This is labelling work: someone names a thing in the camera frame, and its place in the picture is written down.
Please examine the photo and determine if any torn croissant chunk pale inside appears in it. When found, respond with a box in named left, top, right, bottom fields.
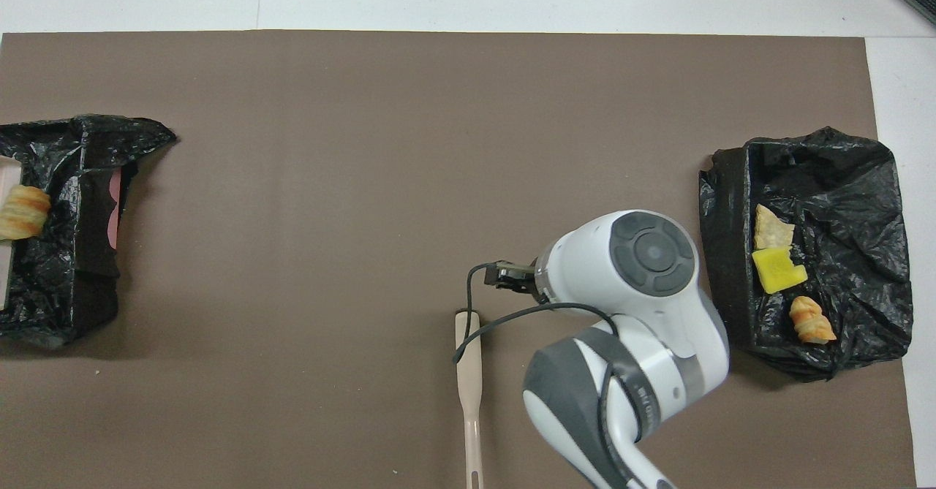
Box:
left=754, top=203, right=796, bottom=250

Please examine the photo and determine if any black bag lined bin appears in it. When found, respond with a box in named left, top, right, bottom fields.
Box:
left=698, top=126, right=915, bottom=383

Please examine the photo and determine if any beige plastic dustpan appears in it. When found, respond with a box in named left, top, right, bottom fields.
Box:
left=0, top=155, right=23, bottom=311

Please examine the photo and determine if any yellow sponge block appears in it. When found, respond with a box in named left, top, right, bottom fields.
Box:
left=752, top=246, right=809, bottom=295

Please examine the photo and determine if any black bag over pink bin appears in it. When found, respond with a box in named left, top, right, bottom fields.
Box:
left=0, top=114, right=178, bottom=349

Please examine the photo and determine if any pink plastic bin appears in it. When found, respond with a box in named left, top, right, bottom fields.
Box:
left=108, top=170, right=127, bottom=252

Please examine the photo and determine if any striped croissant piece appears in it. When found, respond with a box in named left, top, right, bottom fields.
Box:
left=789, top=295, right=838, bottom=345
left=0, top=185, right=52, bottom=241

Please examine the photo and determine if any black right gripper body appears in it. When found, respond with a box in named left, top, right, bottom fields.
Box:
left=512, top=259, right=546, bottom=296

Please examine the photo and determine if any beige hand brush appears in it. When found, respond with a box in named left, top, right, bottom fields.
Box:
left=454, top=311, right=485, bottom=489

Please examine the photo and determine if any brown paper table mat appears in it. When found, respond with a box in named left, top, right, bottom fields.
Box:
left=0, top=30, right=916, bottom=489

